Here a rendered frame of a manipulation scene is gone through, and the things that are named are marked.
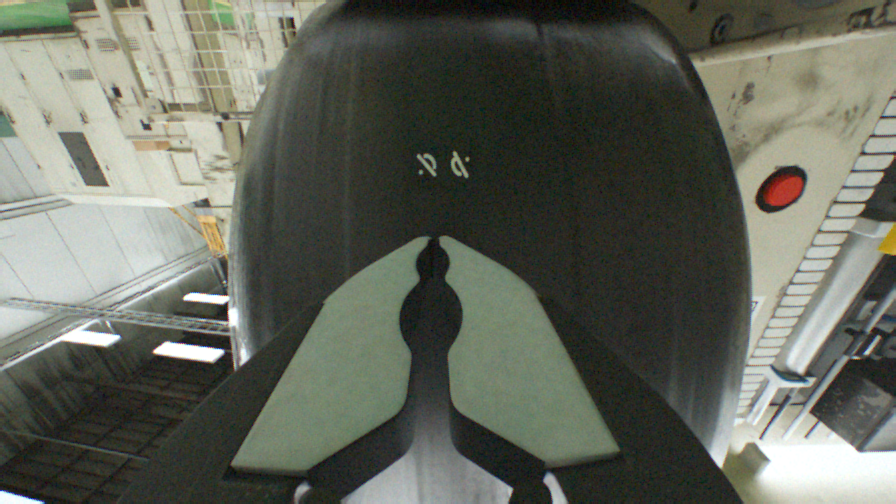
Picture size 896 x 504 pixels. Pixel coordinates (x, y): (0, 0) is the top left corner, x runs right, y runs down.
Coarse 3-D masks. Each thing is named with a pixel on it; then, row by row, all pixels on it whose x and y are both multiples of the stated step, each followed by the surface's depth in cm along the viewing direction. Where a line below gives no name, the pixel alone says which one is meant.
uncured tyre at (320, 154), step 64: (384, 0) 19; (448, 0) 19; (512, 0) 19; (576, 0) 19; (320, 64) 15; (384, 64) 15; (448, 64) 15; (512, 64) 15; (576, 64) 15; (640, 64) 15; (256, 128) 17; (320, 128) 14; (384, 128) 14; (448, 128) 14; (512, 128) 14; (576, 128) 14; (640, 128) 14; (704, 128) 15; (256, 192) 14; (320, 192) 13; (384, 192) 13; (448, 192) 13; (512, 192) 13; (576, 192) 13; (640, 192) 13; (704, 192) 14; (256, 256) 14; (320, 256) 13; (384, 256) 13; (512, 256) 13; (576, 256) 13; (640, 256) 13; (704, 256) 13; (256, 320) 14; (640, 320) 13; (704, 320) 13; (704, 384) 13; (448, 448) 14
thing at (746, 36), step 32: (640, 0) 36; (672, 0) 31; (704, 0) 27; (736, 0) 24; (768, 0) 22; (800, 0) 20; (832, 0) 18; (864, 0) 17; (672, 32) 31; (704, 32) 27; (736, 32) 24; (768, 32) 22; (800, 32) 20; (832, 32) 19; (864, 32) 17; (704, 64) 29
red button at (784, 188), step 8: (784, 176) 29; (792, 176) 29; (768, 184) 29; (776, 184) 29; (784, 184) 29; (792, 184) 29; (800, 184) 29; (768, 192) 29; (776, 192) 29; (784, 192) 29; (792, 192) 29; (768, 200) 30; (776, 200) 29; (784, 200) 29
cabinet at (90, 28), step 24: (120, 0) 285; (96, 24) 297; (120, 24) 292; (144, 24) 288; (96, 48) 307; (144, 48) 298; (96, 72) 318; (120, 72) 313; (144, 72) 308; (120, 96) 324; (168, 96) 315; (120, 120) 337
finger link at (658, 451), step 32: (576, 320) 7; (576, 352) 7; (608, 352) 7; (608, 384) 6; (640, 384) 6; (608, 416) 5; (640, 416) 5; (672, 416) 5; (640, 448) 5; (672, 448) 5; (704, 448) 5; (544, 480) 5; (576, 480) 5; (608, 480) 5; (640, 480) 5; (672, 480) 5; (704, 480) 5
